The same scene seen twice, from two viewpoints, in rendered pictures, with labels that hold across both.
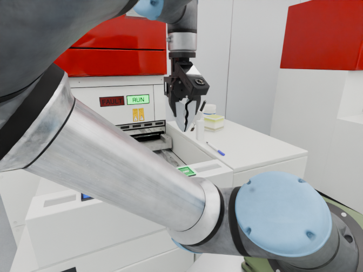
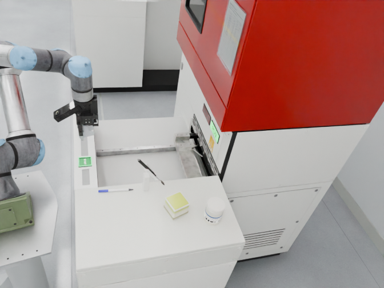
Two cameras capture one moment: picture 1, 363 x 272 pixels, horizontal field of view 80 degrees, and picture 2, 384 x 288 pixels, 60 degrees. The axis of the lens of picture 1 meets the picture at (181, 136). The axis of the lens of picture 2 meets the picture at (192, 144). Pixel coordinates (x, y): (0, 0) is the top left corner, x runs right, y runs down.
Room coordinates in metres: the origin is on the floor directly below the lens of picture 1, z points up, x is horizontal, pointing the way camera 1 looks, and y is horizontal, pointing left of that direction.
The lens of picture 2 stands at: (1.06, -0.98, 2.07)
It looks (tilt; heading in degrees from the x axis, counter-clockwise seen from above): 42 degrees down; 92
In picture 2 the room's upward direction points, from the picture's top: 11 degrees clockwise
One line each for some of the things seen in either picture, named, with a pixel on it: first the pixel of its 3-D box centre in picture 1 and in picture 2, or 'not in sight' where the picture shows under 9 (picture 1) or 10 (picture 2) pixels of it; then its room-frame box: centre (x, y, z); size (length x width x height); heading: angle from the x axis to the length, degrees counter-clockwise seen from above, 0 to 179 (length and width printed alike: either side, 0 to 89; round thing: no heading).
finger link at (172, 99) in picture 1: (177, 100); not in sight; (0.57, 0.01, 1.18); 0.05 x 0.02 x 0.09; 114
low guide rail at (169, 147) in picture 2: not in sight; (146, 149); (0.79, 0.28, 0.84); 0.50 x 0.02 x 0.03; 24
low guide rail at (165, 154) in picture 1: (174, 164); not in sight; (0.90, 0.03, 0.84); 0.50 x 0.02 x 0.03; 24
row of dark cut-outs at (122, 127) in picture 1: (125, 127); (204, 142); (1.08, 0.30, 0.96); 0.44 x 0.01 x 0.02; 114
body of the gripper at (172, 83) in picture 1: (181, 76); (86, 110); (0.60, 0.00, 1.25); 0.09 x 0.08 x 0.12; 24
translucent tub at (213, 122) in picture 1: (213, 122); (176, 206); (1.02, -0.16, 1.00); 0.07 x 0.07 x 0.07; 44
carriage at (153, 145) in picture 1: (135, 148); (188, 161); (1.02, 0.23, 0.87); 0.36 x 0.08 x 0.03; 114
